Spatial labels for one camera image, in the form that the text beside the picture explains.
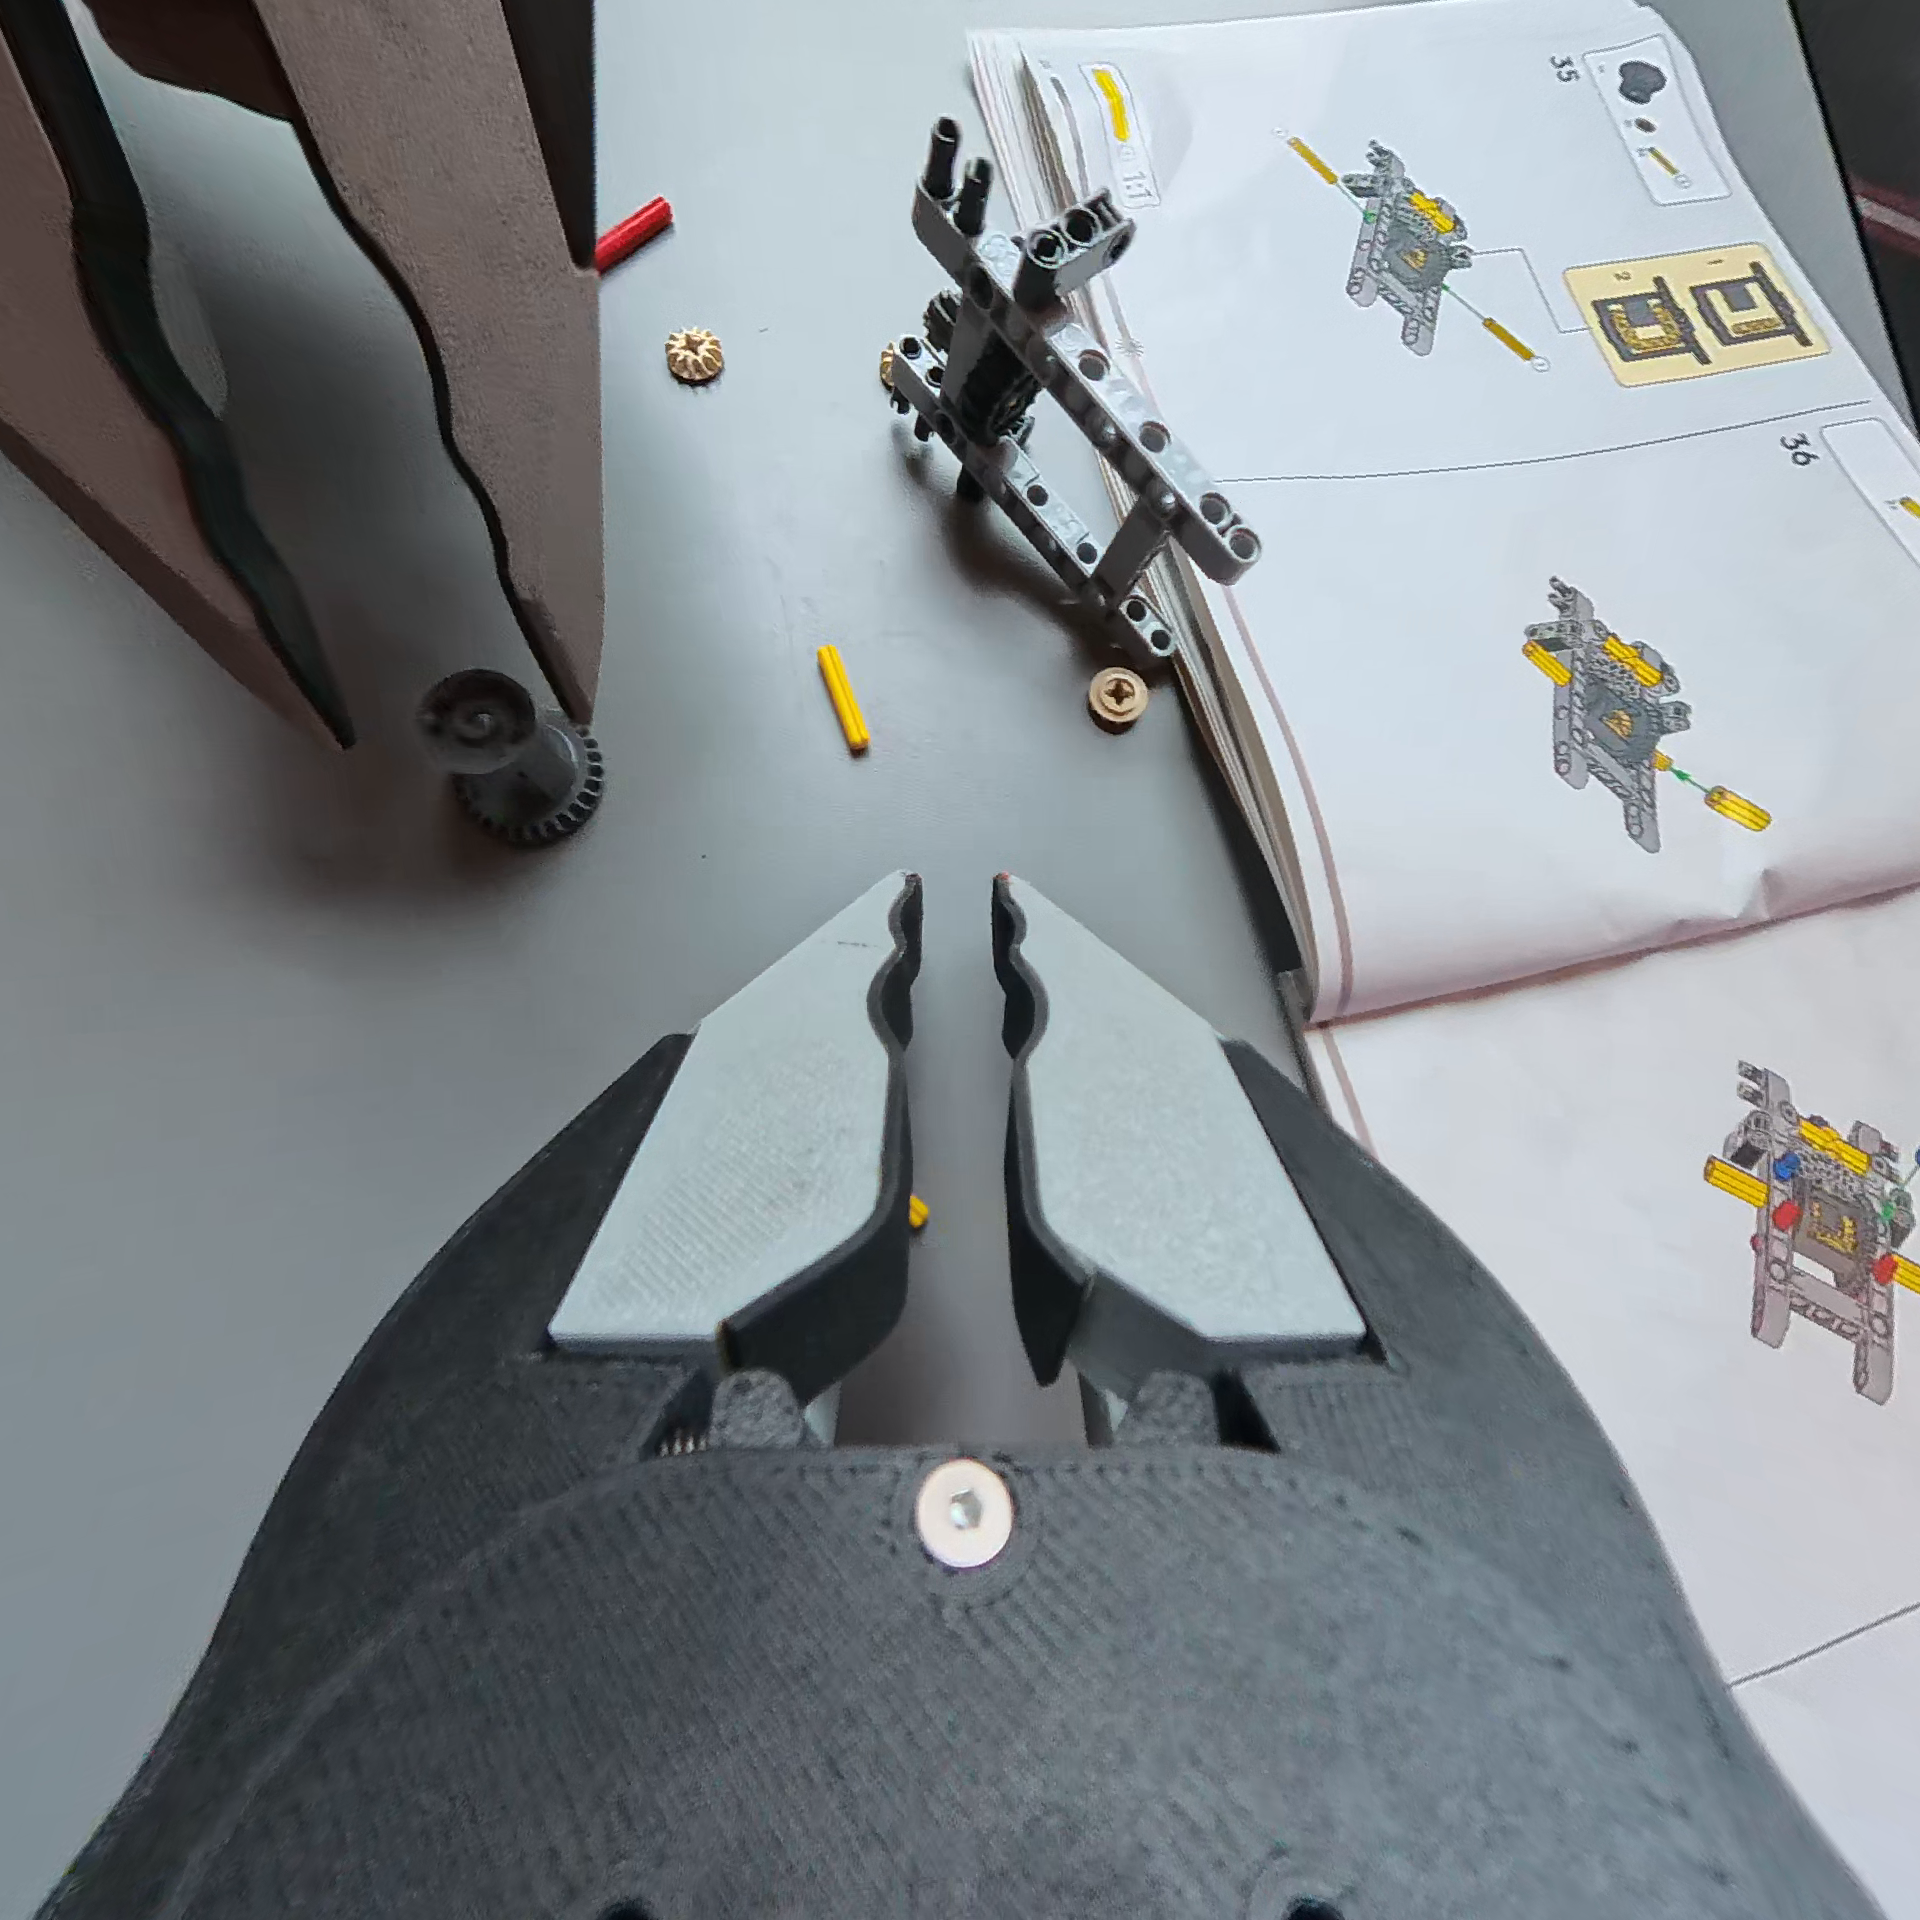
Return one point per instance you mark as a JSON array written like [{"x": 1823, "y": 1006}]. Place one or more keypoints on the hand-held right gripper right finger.
[{"x": 1170, "y": 1185}]

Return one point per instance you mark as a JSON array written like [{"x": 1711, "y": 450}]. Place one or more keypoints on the dark grey lego differential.
[{"x": 481, "y": 721}]

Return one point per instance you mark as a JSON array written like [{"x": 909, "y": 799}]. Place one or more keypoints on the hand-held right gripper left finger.
[{"x": 751, "y": 1185}]

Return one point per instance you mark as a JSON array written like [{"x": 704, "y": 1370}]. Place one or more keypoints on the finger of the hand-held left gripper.
[
  {"x": 60, "y": 377},
  {"x": 493, "y": 225}
]

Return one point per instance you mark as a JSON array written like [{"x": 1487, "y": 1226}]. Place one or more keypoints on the red lego axle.
[{"x": 634, "y": 235}]

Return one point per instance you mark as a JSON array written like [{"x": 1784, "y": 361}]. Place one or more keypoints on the black lego set box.
[{"x": 1868, "y": 182}]

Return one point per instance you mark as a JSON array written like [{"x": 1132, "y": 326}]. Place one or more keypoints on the white lego instruction booklet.
[{"x": 1499, "y": 676}]

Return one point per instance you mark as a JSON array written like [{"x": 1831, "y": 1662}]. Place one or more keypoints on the grey lego gear frame assembly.
[{"x": 1109, "y": 405}]

